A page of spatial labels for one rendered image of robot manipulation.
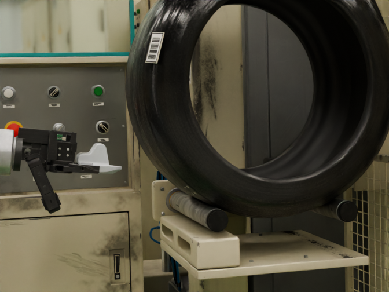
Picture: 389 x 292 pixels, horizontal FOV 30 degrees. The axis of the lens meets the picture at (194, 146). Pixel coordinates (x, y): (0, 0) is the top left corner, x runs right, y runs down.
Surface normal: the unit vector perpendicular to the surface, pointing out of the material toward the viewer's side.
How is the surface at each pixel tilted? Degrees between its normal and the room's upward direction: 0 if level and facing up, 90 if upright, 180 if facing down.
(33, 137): 90
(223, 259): 90
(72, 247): 90
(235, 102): 90
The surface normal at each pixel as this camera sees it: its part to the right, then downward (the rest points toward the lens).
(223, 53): 0.25, 0.04
